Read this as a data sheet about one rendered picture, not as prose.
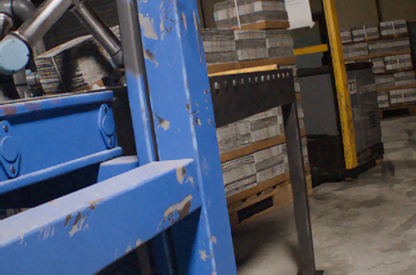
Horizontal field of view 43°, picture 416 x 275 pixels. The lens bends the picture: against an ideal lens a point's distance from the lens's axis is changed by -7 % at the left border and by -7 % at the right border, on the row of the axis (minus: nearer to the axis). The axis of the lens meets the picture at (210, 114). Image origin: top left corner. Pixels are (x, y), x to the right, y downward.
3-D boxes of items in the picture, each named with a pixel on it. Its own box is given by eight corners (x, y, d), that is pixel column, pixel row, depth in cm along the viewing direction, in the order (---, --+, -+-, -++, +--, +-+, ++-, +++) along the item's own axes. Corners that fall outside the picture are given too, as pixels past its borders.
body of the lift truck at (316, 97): (277, 179, 424) (263, 73, 420) (313, 164, 466) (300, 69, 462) (359, 177, 379) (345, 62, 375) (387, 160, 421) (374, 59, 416)
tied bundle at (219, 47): (154, 83, 313) (148, 42, 312) (189, 79, 335) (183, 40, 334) (206, 75, 289) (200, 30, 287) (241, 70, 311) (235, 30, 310)
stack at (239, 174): (102, 256, 274) (73, 94, 270) (240, 202, 363) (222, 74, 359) (154, 266, 249) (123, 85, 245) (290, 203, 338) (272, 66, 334)
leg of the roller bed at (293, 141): (303, 273, 211) (282, 102, 208) (317, 273, 209) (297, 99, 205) (300, 279, 206) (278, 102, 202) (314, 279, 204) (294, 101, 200)
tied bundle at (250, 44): (190, 79, 335) (185, 40, 334) (221, 74, 358) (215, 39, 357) (242, 70, 311) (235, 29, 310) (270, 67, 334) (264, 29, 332)
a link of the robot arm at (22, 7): (38, -10, 271) (61, 79, 290) (19, -5, 273) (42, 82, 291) (30, -5, 261) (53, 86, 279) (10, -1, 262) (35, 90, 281)
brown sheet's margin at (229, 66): (154, 82, 313) (154, 74, 312) (189, 77, 335) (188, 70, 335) (207, 73, 289) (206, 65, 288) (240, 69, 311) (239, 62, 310)
